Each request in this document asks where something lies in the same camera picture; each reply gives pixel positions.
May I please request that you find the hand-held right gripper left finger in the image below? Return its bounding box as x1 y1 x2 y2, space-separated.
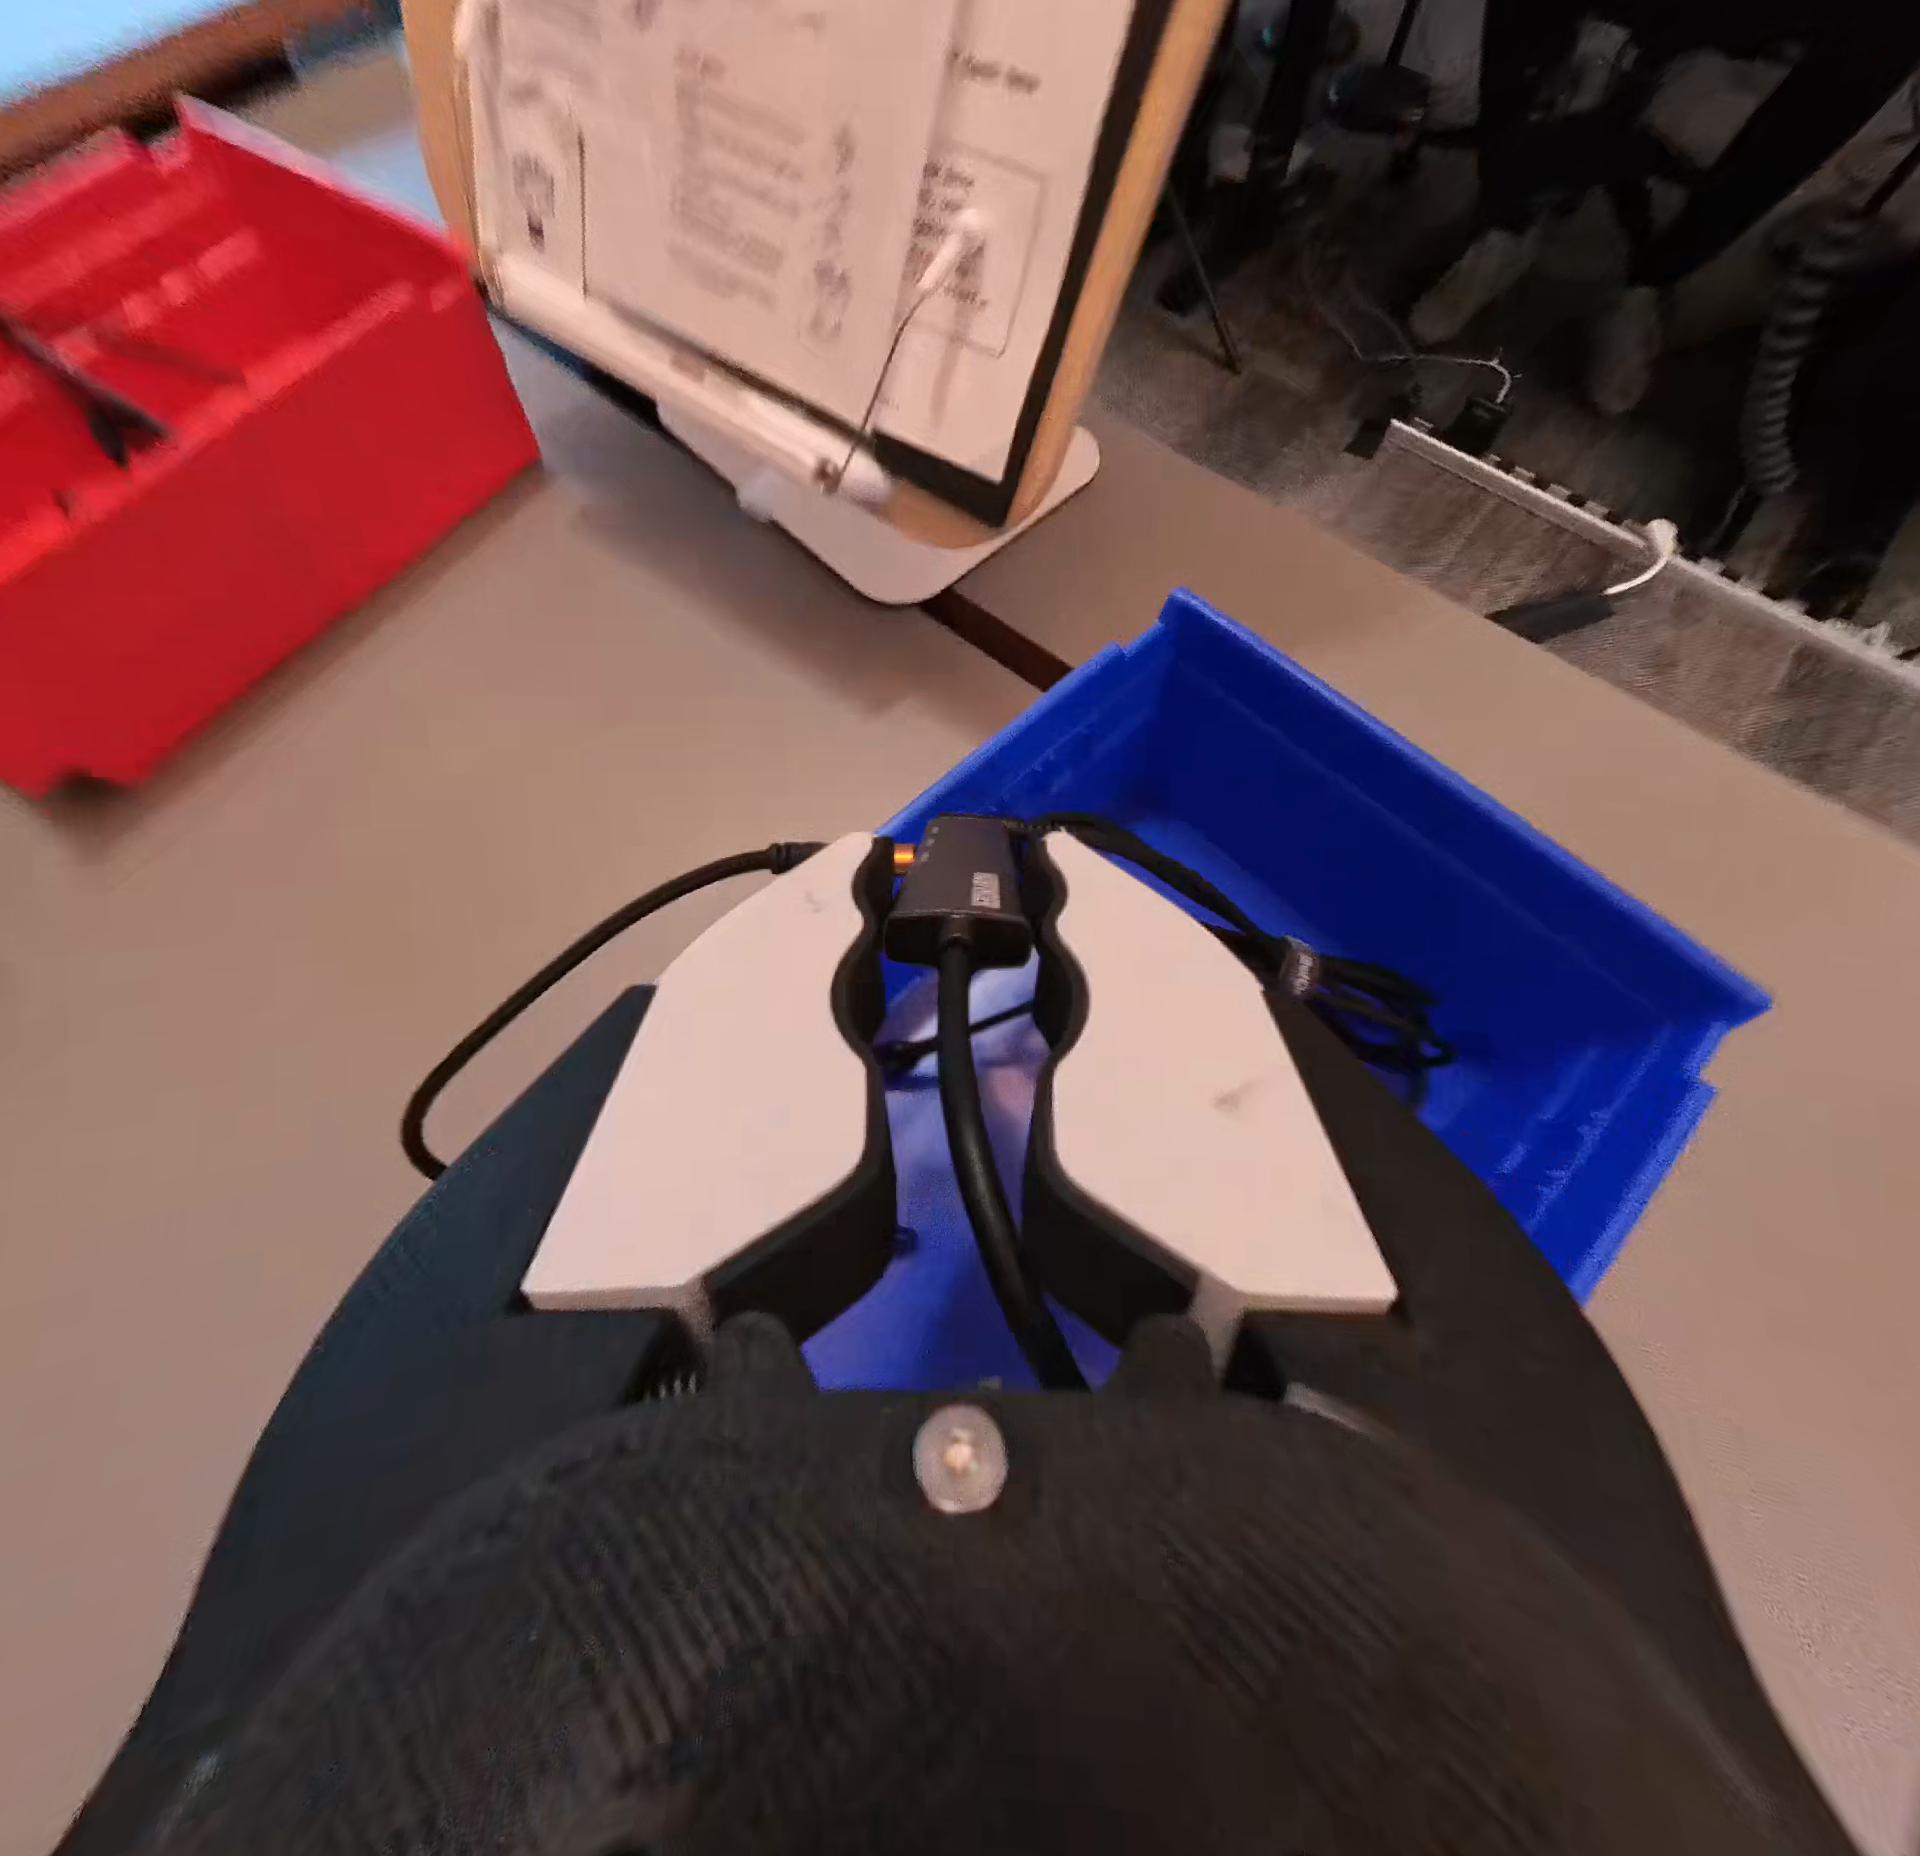
520 832 915 1342

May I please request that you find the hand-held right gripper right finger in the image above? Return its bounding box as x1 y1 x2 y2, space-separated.
1018 829 1404 1363

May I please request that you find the black adapter with cable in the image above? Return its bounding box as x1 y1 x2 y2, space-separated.
877 816 1090 1395

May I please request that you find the blue plastic bin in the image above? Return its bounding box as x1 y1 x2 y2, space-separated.
800 589 1773 1397

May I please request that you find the grey desk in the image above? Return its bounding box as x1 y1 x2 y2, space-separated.
0 41 1920 1856

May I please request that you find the red plastic bin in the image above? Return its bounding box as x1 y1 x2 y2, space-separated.
0 95 542 804

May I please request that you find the thin black tool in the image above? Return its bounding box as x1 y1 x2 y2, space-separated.
0 303 176 470

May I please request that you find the printed instruction sheet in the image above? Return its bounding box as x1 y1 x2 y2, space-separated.
460 0 1158 485

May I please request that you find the bundled black cable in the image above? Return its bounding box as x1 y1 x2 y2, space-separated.
1051 816 1456 1071

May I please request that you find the thin black cable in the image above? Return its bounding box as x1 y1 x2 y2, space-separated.
398 840 828 1182

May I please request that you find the black coiled cable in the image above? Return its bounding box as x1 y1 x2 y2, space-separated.
1740 206 1860 497

